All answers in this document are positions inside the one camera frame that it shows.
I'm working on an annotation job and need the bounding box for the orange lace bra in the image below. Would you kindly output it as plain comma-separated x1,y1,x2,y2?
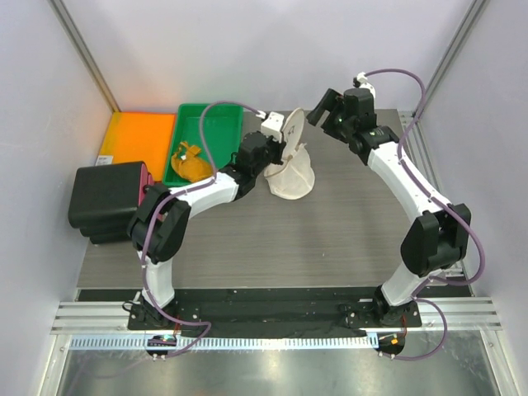
170,141,214,183

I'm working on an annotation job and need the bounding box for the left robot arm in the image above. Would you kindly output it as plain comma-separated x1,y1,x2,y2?
127,131,286,330

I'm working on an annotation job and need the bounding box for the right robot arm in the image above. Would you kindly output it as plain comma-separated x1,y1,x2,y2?
306,87,471,327

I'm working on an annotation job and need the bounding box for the orange clip file folder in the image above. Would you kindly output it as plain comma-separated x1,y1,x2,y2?
96,112,177,182

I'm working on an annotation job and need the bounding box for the black pink drawer unit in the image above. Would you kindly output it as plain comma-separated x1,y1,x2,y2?
68,162,153,245

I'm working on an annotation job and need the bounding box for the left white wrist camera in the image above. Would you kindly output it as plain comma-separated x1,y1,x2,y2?
260,111,285,143

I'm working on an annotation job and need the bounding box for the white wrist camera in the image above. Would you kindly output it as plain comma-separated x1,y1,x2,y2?
260,111,285,143
353,72,376,97

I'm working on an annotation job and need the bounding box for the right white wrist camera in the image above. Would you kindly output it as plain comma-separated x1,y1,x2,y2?
353,72,376,97

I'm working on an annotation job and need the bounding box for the right aluminium frame post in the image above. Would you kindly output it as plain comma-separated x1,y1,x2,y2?
414,0,490,116

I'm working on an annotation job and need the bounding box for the aluminium frame post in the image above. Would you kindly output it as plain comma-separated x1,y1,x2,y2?
414,0,490,116
47,0,121,112

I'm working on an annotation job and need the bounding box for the white slotted cable duct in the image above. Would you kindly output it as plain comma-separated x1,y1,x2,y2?
69,333,379,351

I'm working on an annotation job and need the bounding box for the left aluminium frame post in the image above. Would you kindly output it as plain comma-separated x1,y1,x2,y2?
47,0,121,112

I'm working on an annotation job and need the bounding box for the front aluminium rail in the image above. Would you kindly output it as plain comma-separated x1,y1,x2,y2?
52,297,502,334

